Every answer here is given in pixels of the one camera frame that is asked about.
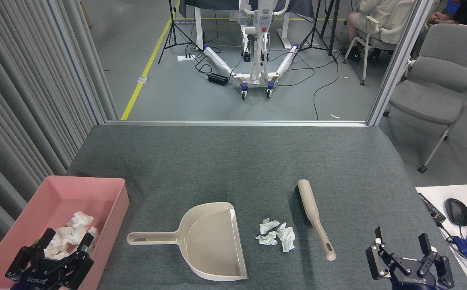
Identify white crumpled tissue heap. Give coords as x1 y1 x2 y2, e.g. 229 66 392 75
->
43 211 100 260

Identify silver post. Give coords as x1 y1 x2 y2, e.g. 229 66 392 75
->
366 0 435 126

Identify black power adapter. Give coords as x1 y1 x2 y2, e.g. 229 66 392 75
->
208 73 229 86

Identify black computer mouse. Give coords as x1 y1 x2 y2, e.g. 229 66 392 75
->
444 198 467 227

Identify beige plastic dustpan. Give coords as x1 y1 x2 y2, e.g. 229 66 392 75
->
127 202 248 282

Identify grey padded chair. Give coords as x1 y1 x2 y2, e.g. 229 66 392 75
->
383 23 467 174

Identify black flat device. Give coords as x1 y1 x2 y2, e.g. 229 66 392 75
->
418 193 446 225

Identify white chair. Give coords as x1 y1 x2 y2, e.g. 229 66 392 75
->
342 0 417 86

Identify long black floor cable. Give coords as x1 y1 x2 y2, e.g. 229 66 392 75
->
276 52 341 120

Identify white-legged desk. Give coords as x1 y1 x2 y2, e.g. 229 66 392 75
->
177 0 314 51

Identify silver table edge rail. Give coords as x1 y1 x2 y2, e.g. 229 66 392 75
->
105 120 369 128

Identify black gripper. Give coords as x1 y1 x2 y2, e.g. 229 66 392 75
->
366 227 455 290
5 228 95 290

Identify pink plastic bin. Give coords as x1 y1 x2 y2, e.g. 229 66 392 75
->
0 175 130 290

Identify grey curtain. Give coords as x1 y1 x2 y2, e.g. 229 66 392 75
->
0 0 119 274

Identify white side table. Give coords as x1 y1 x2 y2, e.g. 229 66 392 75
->
415 183 467 290

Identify black tripod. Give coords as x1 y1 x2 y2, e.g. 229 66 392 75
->
158 0 202 65
294 0 339 64

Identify beige hand brush black bristles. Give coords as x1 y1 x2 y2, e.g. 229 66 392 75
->
295 179 337 261

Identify blue box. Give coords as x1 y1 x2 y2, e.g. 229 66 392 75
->
445 0 463 17

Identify white wheeled stand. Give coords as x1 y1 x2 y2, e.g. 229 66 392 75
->
203 0 300 100

